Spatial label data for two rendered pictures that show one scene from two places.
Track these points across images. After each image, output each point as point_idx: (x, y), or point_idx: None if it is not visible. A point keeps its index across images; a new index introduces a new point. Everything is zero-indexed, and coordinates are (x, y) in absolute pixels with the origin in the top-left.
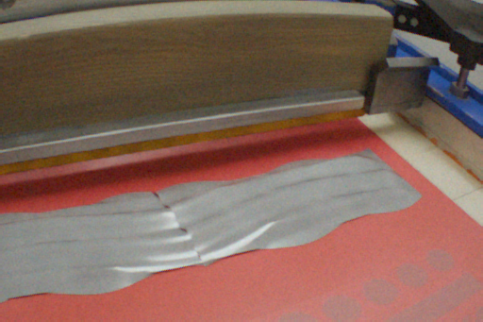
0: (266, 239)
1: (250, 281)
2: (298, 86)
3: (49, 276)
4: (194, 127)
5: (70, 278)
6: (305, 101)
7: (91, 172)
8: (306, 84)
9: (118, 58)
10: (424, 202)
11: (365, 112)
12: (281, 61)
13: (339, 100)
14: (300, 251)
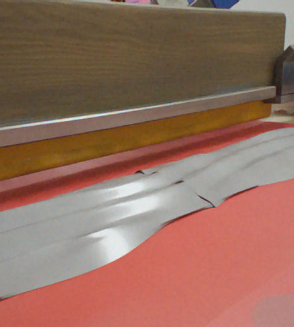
0: (259, 177)
1: (275, 210)
2: (223, 83)
3: (9, 266)
4: (157, 114)
5: (48, 258)
6: (232, 92)
7: (66, 175)
8: (228, 82)
9: (71, 42)
10: None
11: (276, 103)
12: (208, 59)
13: (257, 89)
14: None
